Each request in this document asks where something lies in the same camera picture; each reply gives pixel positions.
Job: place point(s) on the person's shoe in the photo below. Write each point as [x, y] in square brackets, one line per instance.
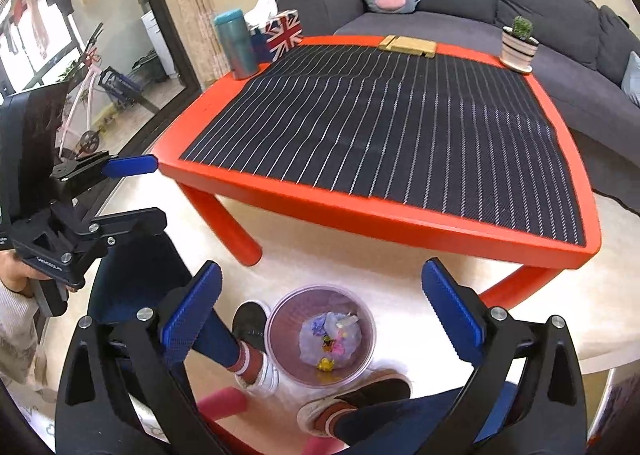
[250, 325]
[350, 400]

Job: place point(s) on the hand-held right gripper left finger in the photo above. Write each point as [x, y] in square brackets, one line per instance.
[192, 315]

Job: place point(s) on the person's right shoe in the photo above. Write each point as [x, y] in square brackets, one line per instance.
[350, 400]

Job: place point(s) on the beige curtain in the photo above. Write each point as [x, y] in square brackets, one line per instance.
[192, 10]

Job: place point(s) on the black sliding door frame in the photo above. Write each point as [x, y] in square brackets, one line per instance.
[165, 25]

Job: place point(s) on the potted cactus striped pot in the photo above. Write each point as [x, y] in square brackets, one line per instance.
[517, 47]

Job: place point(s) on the yellow rubber toy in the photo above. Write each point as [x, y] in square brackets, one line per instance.
[325, 363]

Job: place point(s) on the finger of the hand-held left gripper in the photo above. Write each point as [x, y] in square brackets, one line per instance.
[135, 222]
[130, 165]

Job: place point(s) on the purple paper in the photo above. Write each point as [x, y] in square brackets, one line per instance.
[316, 326]

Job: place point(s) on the clear plastic bin bag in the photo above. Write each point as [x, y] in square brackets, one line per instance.
[350, 340]

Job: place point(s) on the person's left hand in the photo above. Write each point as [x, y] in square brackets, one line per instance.
[12, 272]

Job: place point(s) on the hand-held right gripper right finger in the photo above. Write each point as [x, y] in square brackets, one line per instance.
[452, 307]

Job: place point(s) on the person's left forearm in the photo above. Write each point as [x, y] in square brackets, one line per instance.
[15, 330]

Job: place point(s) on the flag print tissue box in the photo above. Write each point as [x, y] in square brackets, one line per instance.
[282, 37]

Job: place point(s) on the teal thermos bottle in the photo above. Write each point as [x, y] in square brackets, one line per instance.
[237, 45]

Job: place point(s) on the white tissue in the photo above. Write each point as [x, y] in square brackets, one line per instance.
[262, 10]

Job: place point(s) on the pink white bicycle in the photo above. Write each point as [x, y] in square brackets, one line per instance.
[87, 100]

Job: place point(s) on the person's left shoe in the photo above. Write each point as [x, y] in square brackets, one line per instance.
[250, 325]

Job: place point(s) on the white pot saucer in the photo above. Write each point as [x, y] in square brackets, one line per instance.
[520, 69]

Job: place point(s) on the pink padded chair leg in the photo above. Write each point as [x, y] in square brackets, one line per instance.
[320, 446]
[222, 404]

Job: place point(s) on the white appliance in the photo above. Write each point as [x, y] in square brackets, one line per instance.
[157, 42]

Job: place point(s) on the light blue cushion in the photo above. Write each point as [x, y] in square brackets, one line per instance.
[632, 80]

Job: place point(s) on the person's right leg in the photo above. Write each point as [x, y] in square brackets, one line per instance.
[400, 420]

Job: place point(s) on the purple transparent trash bin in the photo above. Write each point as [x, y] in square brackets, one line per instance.
[282, 335]

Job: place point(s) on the wooden phone stand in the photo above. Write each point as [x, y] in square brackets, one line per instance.
[407, 46]

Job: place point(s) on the hanging red garment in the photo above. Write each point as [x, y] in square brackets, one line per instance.
[39, 27]

